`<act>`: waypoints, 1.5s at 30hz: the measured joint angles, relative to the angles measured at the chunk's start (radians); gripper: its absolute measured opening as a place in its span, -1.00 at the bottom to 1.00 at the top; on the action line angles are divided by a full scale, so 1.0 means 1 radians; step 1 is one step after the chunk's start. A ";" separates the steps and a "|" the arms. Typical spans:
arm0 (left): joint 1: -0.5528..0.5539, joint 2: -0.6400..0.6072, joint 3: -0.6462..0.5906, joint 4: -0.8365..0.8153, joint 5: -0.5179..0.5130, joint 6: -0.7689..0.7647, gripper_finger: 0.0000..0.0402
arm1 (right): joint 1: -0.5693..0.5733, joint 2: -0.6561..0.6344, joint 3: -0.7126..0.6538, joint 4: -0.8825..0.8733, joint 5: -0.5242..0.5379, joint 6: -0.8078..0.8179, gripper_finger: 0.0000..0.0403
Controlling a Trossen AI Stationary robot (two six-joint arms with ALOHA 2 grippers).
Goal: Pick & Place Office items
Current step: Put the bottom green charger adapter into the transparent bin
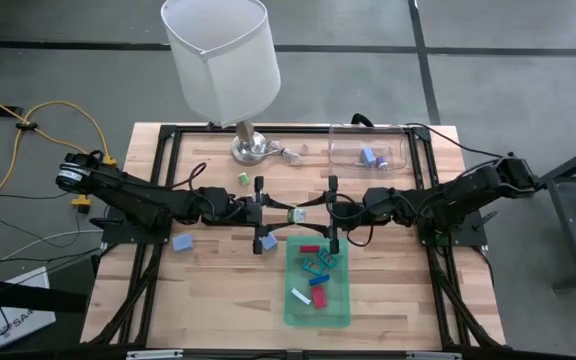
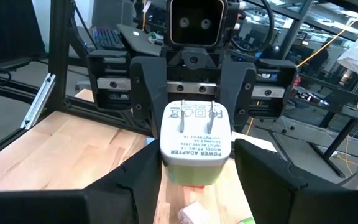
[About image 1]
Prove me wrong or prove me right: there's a green translucent plastic tray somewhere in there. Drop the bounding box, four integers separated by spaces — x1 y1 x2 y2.
282 235 352 329

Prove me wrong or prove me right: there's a yellow extension cord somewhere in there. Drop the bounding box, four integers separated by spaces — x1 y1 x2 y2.
0 85 114 229

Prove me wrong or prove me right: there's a black metal stand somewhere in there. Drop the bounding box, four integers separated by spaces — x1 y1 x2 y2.
519 136 576 292

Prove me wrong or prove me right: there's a black aluminium table frame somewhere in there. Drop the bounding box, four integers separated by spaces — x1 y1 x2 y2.
81 122 507 360

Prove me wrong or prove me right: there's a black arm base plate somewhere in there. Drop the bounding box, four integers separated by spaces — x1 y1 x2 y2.
416 207 489 249
101 205 174 245

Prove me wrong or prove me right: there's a white printed box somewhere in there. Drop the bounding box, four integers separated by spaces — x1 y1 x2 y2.
0 266 57 351

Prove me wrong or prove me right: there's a clear lamp power cable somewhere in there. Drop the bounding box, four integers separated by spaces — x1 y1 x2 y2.
265 139 310 166

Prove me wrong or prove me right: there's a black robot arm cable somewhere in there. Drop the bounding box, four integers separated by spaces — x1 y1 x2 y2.
405 122 507 160

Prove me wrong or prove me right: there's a white floor cable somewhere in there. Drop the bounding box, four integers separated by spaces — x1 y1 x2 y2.
0 228 105 278

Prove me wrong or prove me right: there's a teal mini stapler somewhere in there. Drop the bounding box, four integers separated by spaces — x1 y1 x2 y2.
301 257 326 277
316 248 339 270

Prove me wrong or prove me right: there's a black beam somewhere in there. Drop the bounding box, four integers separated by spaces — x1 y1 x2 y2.
0 274 89 316

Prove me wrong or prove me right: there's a white mini stapler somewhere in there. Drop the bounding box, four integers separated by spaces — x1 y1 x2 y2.
290 287 313 306

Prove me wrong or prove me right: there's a red rectangular box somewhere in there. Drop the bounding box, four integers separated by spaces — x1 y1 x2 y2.
309 285 329 310

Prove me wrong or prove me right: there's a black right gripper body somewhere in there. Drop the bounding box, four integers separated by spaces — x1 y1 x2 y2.
325 174 370 255

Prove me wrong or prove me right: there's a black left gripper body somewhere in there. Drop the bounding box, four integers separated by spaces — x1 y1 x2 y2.
227 174 269 256

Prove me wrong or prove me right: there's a white shade silver table lamp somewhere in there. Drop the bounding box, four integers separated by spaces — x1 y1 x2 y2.
160 0 282 167

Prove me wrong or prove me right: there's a clear plastic container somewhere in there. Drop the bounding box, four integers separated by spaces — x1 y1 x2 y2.
327 123 409 180

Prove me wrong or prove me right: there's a silver metal bracket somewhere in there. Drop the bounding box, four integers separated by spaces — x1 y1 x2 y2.
405 351 464 360
125 349 184 360

